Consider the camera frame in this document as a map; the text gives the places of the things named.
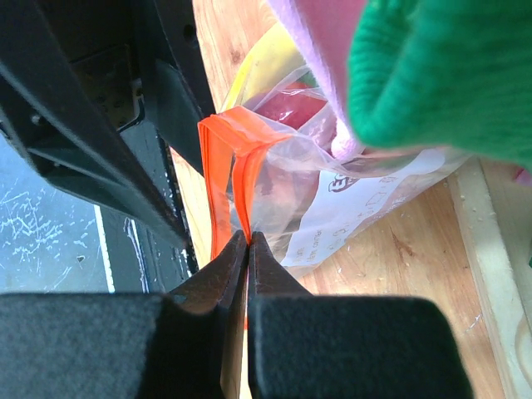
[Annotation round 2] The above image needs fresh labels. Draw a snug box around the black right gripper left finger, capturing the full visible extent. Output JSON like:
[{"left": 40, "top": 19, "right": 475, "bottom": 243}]
[{"left": 1, "top": 232, "right": 249, "bottom": 398}]

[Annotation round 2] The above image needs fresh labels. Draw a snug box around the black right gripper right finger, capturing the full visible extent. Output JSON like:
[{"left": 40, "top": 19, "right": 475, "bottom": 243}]
[{"left": 248, "top": 232, "right": 474, "bottom": 398}]

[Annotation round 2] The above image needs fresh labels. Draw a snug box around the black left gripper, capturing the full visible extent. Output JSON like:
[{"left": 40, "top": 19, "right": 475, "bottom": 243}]
[{"left": 1, "top": 1, "right": 214, "bottom": 247}]

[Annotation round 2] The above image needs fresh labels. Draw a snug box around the clear zip top bag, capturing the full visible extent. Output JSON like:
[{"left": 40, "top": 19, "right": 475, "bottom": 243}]
[{"left": 198, "top": 66, "right": 466, "bottom": 276}]

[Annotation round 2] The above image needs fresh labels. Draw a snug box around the yellow fake banana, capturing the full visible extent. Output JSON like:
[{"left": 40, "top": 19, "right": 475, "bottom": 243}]
[{"left": 220, "top": 22, "right": 305, "bottom": 111}]

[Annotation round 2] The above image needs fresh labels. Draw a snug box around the red fake apple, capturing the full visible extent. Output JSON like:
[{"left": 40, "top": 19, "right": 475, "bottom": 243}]
[{"left": 254, "top": 81, "right": 327, "bottom": 129}]

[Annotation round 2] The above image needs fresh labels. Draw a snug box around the wooden clothes rack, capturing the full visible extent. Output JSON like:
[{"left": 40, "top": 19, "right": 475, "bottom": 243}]
[{"left": 448, "top": 158, "right": 531, "bottom": 398}]

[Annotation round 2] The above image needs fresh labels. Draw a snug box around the pink shirt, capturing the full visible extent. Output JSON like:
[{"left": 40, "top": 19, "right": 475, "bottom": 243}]
[{"left": 265, "top": 0, "right": 532, "bottom": 188}]

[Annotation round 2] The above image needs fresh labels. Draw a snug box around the green sleeveless shirt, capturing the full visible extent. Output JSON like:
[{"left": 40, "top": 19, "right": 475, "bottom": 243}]
[{"left": 346, "top": 0, "right": 532, "bottom": 267}]

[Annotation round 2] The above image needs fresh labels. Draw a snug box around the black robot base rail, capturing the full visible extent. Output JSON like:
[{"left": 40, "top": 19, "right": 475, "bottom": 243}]
[{"left": 95, "top": 121, "right": 199, "bottom": 293}]

